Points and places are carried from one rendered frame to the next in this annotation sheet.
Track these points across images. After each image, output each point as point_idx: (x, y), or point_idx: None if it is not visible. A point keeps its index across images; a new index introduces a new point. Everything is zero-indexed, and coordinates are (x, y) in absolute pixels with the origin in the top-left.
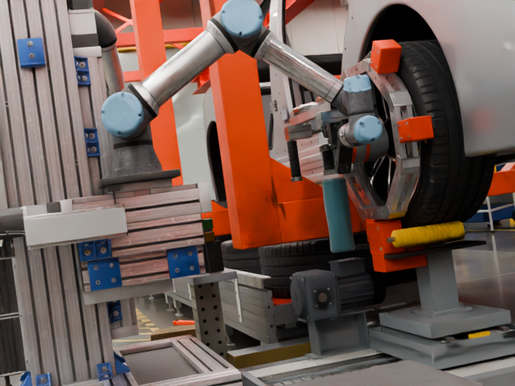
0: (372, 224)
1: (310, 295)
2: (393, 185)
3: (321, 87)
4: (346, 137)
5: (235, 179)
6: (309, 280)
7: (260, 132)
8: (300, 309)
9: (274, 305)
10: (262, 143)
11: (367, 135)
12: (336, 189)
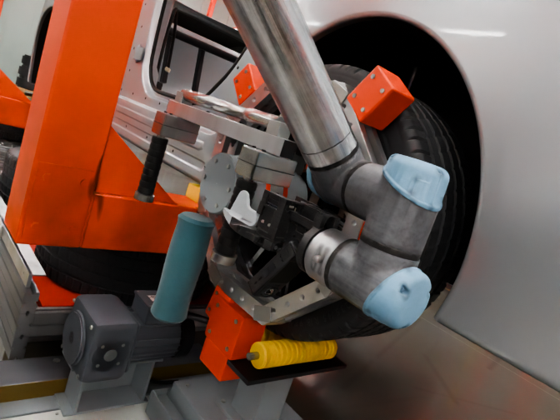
0: (227, 307)
1: (94, 351)
2: (298, 296)
3: (319, 132)
4: (329, 272)
5: (43, 140)
6: (100, 332)
7: (111, 86)
8: (70, 357)
9: (38, 301)
10: (107, 103)
11: (402, 318)
12: (197, 237)
